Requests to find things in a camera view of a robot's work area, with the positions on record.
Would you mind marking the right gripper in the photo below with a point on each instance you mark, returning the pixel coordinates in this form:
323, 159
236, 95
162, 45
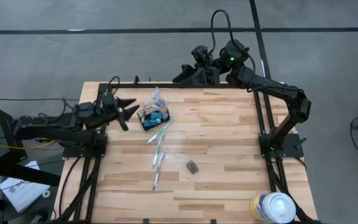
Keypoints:
211, 74

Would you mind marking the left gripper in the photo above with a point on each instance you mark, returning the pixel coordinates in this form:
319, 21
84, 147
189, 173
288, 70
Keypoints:
110, 114

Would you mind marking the purple toothbrush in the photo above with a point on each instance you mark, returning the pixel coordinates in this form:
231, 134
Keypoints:
147, 107
158, 172

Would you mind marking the small grey floss box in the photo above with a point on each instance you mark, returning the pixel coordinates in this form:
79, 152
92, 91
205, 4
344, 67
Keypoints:
192, 167

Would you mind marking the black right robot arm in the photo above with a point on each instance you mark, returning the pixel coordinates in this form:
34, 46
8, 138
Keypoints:
275, 90

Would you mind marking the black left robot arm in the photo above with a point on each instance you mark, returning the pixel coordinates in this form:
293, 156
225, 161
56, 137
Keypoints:
42, 129

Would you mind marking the white paper sheet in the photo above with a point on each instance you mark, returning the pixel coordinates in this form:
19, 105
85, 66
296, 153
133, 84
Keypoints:
33, 165

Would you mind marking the black table clamp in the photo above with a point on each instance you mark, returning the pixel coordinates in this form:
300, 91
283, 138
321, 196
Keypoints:
146, 221
213, 221

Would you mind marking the white tape roll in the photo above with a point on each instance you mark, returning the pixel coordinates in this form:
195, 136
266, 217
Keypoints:
43, 193

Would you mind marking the black equipment stand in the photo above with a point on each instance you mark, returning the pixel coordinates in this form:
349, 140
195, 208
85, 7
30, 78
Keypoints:
2, 124

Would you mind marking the white printed booklet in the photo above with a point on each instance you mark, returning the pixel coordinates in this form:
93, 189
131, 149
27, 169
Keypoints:
20, 194

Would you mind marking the wipes canister with white lid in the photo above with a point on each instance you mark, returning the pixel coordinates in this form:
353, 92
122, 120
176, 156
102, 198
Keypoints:
275, 208

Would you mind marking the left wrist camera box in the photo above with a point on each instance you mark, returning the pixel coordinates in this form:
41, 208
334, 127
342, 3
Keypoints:
109, 101

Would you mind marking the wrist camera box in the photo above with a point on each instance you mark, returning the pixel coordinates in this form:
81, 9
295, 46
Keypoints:
200, 53
109, 101

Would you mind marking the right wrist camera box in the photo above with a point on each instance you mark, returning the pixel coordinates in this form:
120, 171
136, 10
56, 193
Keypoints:
200, 53

